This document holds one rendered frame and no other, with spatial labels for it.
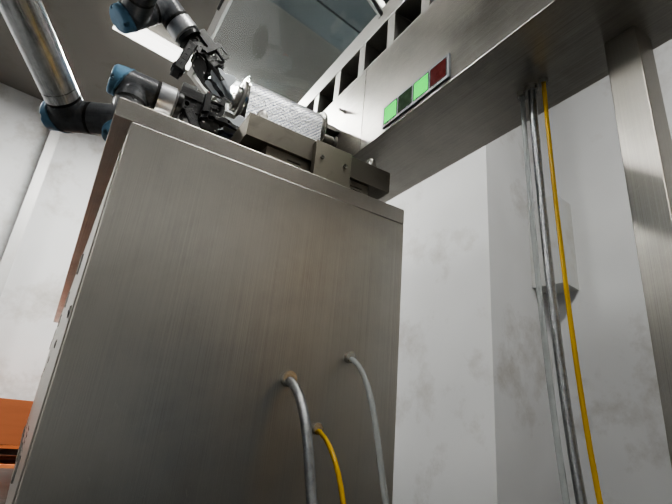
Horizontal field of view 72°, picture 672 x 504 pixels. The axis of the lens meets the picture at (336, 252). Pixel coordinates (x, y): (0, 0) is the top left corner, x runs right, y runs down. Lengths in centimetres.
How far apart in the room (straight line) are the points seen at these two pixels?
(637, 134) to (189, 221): 81
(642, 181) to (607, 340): 175
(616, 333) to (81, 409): 231
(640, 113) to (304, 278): 68
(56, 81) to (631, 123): 114
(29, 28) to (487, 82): 95
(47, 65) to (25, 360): 366
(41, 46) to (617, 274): 246
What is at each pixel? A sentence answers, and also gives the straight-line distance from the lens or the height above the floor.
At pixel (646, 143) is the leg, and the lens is 97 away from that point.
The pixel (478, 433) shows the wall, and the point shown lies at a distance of 225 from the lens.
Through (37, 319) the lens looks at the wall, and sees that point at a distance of 468.
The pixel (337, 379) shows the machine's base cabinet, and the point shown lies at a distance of 95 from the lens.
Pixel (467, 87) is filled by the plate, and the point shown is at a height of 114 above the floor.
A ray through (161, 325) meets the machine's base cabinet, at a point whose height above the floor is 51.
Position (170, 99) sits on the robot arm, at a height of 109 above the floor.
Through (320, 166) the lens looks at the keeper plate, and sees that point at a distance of 111.
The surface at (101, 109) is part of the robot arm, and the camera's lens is 123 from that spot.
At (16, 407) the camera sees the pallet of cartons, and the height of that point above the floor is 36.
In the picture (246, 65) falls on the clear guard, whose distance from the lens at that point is 224.
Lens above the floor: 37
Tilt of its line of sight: 21 degrees up
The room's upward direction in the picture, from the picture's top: 6 degrees clockwise
